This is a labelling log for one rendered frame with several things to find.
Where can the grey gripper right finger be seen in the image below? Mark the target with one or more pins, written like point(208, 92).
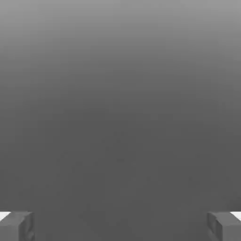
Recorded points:
point(227, 227)

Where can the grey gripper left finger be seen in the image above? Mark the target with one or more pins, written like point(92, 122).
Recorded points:
point(13, 227)

